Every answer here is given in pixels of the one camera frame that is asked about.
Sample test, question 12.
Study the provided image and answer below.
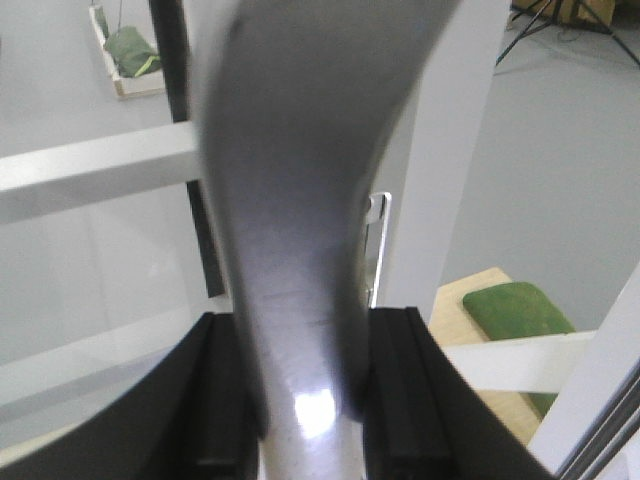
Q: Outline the white diagonal brace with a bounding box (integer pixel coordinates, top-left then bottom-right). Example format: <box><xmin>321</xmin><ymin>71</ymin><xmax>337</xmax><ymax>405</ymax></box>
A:
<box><xmin>443</xmin><ymin>330</ymin><xmax>596</xmax><ymax>393</ymax></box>

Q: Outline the black tripod stand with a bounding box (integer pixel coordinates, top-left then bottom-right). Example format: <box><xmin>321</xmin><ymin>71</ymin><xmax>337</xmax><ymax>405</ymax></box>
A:
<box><xmin>495</xmin><ymin>0</ymin><xmax>639</xmax><ymax>67</ymax></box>

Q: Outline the cardboard box in corner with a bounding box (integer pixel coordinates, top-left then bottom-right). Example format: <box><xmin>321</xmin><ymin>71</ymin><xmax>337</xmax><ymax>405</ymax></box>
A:
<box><xmin>512</xmin><ymin>0</ymin><xmax>616</xmax><ymax>26</ymax></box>

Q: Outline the white framed sliding glass door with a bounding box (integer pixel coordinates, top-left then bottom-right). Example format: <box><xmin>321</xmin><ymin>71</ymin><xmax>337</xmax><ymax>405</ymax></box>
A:
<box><xmin>1</xmin><ymin>1</ymin><xmax>509</xmax><ymax>479</ymax></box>

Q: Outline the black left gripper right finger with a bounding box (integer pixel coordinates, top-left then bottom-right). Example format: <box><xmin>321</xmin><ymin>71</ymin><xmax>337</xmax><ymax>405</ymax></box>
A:
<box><xmin>363</xmin><ymin>307</ymin><xmax>552</xmax><ymax>479</ymax></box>

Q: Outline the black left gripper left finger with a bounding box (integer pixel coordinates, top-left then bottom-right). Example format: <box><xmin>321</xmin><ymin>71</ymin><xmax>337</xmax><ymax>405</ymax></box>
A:
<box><xmin>1</xmin><ymin>313</ymin><xmax>258</xmax><ymax>479</ymax></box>

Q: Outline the grey door handle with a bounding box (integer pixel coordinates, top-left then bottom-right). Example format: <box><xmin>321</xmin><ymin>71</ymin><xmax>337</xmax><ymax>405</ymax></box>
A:
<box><xmin>192</xmin><ymin>1</ymin><xmax>456</xmax><ymax>479</ymax></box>

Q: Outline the white edged tray right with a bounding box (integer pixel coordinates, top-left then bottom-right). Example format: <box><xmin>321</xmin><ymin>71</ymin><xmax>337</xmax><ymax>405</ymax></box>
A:
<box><xmin>88</xmin><ymin>1</ymin><xmax>166</xmax><ymax>99</ymax></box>

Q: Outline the green sandbag beyond glass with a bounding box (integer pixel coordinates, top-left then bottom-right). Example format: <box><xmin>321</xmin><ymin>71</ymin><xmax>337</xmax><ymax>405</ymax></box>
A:
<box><xmin>104</xmin><ymin>26</ymin><xmax>162</xmax><ymax>78</ymax></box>

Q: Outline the green sandbag near post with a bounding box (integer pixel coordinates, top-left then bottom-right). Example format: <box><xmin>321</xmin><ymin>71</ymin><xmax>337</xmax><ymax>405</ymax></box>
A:
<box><xmin>462</xmin><ymin>281</ymin><xmax>577</xmax><ymax>419</ymax></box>

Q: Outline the wooden base board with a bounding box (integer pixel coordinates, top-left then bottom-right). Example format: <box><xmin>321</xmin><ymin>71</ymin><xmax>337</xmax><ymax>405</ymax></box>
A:
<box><xmin>427</xmin><ymin>266</ymin><xmax>544</xmax><ymax>449</ymax></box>

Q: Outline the white door frame post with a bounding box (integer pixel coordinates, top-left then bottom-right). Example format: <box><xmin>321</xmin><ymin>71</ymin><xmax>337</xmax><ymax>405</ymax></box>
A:
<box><xmin>528</xmin><ymin>269</ymin><xmax>639</xmax><ymax>474</ymax></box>

